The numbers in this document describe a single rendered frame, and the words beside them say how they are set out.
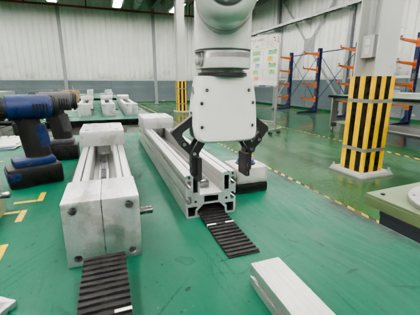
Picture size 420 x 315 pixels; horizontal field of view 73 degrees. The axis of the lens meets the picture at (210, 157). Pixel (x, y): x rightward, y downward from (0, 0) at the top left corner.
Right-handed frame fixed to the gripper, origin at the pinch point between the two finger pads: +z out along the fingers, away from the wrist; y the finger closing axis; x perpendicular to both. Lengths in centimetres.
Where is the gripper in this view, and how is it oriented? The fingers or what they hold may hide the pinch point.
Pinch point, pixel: (220, 169)
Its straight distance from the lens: 47.7
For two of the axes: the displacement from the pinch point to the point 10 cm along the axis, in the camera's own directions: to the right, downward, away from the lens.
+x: -3.4, -2.4, 9.1
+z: 0.0, 9.7, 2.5
